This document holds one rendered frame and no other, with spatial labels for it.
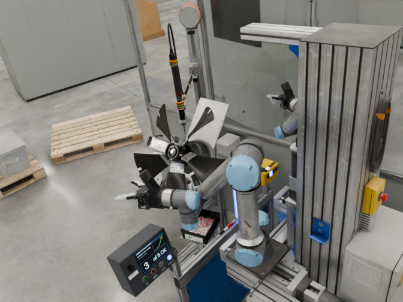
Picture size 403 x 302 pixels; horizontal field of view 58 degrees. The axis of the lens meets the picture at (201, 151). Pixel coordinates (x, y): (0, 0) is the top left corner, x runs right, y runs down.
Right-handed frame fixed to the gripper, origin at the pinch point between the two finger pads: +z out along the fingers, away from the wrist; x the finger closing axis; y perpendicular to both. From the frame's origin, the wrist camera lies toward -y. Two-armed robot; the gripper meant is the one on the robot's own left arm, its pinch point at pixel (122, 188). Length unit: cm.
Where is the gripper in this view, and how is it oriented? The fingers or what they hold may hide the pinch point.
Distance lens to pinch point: 166.0
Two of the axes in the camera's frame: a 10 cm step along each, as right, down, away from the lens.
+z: -9.5, -0.6, 3.2
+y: 0.8, 9.1, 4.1
